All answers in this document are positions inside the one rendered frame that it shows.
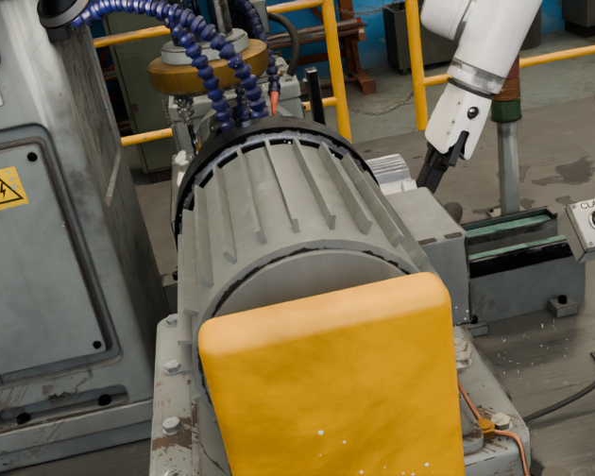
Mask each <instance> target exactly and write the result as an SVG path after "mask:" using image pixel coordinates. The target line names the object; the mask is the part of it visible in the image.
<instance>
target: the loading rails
mask: <svg viewBox="0 0 595 476"><path fill-rule="evenodd" d="M556 218H558V215H557V212H556V211H555V210H554V209H553V208H552V207H549V206H548V205H547V206H542V207H537V208H533V209H529V210H525V211H520V212H512V213H508V214H503V215H499V216H494V217H490V218H486V219H481V220H477V221H472V222H468V223H464V224H459V225H460V226H461V227H462V228H463V229H464V230H465V231H466V233H467V245H468V259H469V274H470V288H471V302H472V315H473V317H472V320H471V322H469V323H467V324H465V326H466V327H467V329H468V331H469V332H470V334H471V335H472V337H475V336H480V335H484V334H488V324H487V323H488V322H492V321H496V320H501V319H505V318H509V317H513V316H517V315H525V314H529V313H533V312H538V311H542V310H546V309H549V310H550V312H551V313H552V314H553V315H554V316H555V317H556V318H558V317H563V316H567V315H575V314H577V313H578V305H577V303H576V302H580V301H584V300H585V288H586V262H582V263H577V262H576V260H575V258H574V256H573V253H572V251H571V249H570V245H569V243H568V241H567V238H566V236H565V234H563V235H559V236H558V228H557V226H558V219H556Z"/></svg>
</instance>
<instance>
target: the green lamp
mask: <svg viewBox="0 0 595 476"><path fill-rule="evenodd" d="M520 107H521V105H520V97H519V98H517V99H514V100H509V101H495V100H491V117H492V119H493V120H496V121H511V120H515V119H518V118H520V115H521V108H520Z"/></svg>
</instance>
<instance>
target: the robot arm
mask: <svg viewBox="0 0 595 476"><path fill-rule="evenodd" d="M542 1H543V0H424V3H423V5H422V10H421V12H420V20H421V23H422V24H423V26H424V27H426V28H427V29H428V30H430V31H432V32H433V33H435V34H438V35H440V36H442V37H445V38H447V39H450V40H452V41H455V42H457V43H458V47H457V50H456V52H455V54H454V56H453V59H452V61H451V63H450V67H449V69H448V71H447V74H449V75H450V76H452V77H448V78H447V82H449V84H448V85H447V87H446V89H445V91H444V92H443V93H442V95H441V97H440V99H439V101H438V103H437V105H436V107H435V109H434V111H433V114H432V116H431V119H430V121H429V123H428V126H427V127H426V130H425V136H426V138H427V140H428V142H427V146H428V151H427V154H426V156H425V159H424V162H425V163H423V165H422V168H421V170H420V172H419V174H418V177H417V179H416V187H417V188H421V187H426V188H428V189H429V190H430V191H431V192H432V193H433V194H434V193H435V191H436V189H437V187H438V185H439V182H440V180H441V179H442V177H443V175H444V173H445V172H446V171H447V170H448V168H449V166H451V167H454V166H455V165H456V163H457V160H458V157H459V158H460V159H461V160H462V161H467V160H469V159H470V157H471V155H472V153H473V150H474V148H475V146H476V144H477V142H478V140H479V137H480V135H481V132H482V130H483V127H484V125H485V120H486V117H487V115H488V112H489V109H490V105H491V100H493V98H494V95H492V94H491V93H493V94H498V93H499V92H500V90H501V88H502V85H503V83H504V81H505V79H506V77H507V75H508V73H509V71H510V69H511V67H512V65H513V62H514V60H515V58H516V56H517V54H518V52H519V50H520V47H521V45H522V43H523V41H524V39H525V37H526V35H527V33H528V30H529V28H530V26H531V24H532V22H533V20H534V18H535V17H536V13H537V11H538V9H539V7H540V5H541V3H542ZM448 150H449V151H450V152H448ZM426 163H427V164H426Z"/></svg>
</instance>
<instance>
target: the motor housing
mask: <svg viewBox="0 0 595 476"><path fill-rule="evenodd" d="M365 162H366V163H367V165H368V166H369V168H370V169H371V171H372V173H373V174H374V176H375V177H376V179H377V181H378V183H379V185H380V188H381V190H382V192H383V194H384V195H390V194H394V193H398V192H401V188H400V186H401V183H402V182H403V181H407V180H412V179H411V177H410V172H409V168H408V167H407V164H406V162H405V161H404V159H403V158H402V156H400V155H399V154H395V155H391V156H386V157H381V158H377V159H372V160H367V161H365Z"/></svg>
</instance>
